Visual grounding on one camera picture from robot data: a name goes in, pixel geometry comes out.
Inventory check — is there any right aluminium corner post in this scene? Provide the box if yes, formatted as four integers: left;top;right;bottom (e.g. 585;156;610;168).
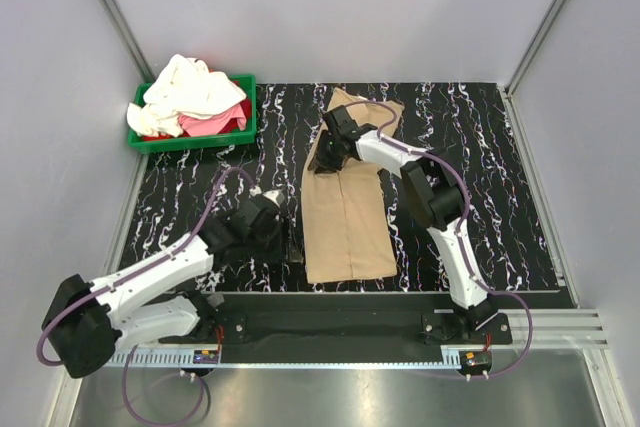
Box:
504;0;601;96

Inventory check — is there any pink t-shirt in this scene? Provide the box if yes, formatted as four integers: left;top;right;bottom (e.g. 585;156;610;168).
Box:
178;103;247;137

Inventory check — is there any white t-shirt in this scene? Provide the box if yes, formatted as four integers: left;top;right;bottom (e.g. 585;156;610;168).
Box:
125;52;248;138

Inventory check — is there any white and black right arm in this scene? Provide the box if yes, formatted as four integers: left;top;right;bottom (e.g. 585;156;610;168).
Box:
308;101;498;345

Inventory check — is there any beige t-shirt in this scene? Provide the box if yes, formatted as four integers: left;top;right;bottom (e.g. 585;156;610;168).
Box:
300;86;405;286

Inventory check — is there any white slotted cable duct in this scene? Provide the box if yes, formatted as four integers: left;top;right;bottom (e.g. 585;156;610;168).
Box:
107;344;491;369

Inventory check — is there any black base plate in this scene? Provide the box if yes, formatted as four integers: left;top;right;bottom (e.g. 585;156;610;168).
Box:
158;291;514;366

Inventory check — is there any aluminium corner post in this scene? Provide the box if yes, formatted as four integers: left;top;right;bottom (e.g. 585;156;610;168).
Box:
504;0;601;96
99;0;154;82

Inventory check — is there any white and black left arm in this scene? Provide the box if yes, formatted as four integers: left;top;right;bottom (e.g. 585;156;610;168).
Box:
42;189;289;379

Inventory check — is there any green plastic bin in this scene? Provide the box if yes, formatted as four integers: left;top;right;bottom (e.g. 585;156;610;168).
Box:
127;74;258;155

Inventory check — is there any left aluminium corner post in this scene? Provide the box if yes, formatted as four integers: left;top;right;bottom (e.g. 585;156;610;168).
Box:
99;0;154;82

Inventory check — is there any aluminium rail frame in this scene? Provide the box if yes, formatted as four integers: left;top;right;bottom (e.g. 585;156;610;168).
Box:
47;308;639;426

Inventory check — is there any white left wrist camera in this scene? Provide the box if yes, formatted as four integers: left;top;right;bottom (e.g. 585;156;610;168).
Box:
249;186;285;211

